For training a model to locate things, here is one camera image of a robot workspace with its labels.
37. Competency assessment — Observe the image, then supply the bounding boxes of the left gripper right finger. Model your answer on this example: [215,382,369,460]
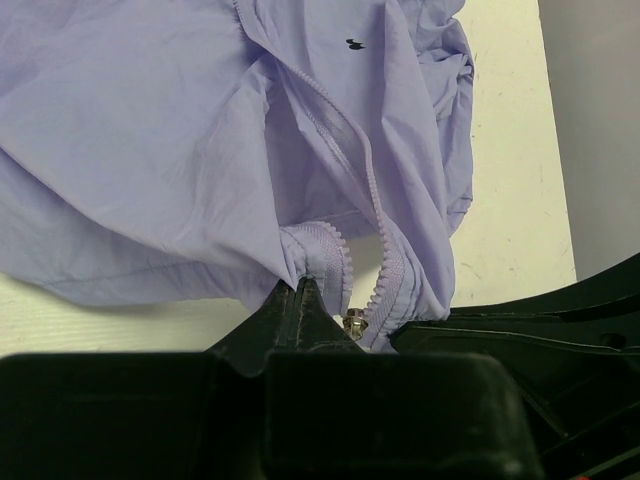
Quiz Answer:
[264,280,544,479]

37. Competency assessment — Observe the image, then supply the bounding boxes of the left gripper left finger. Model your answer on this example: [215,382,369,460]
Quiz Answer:
[1,283,302,479]

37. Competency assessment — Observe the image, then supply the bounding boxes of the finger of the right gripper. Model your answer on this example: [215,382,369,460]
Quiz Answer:
[391,256,639,479]

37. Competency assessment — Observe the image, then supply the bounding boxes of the lilac zip-up jacket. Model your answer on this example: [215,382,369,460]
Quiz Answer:
[1,1,474,351]

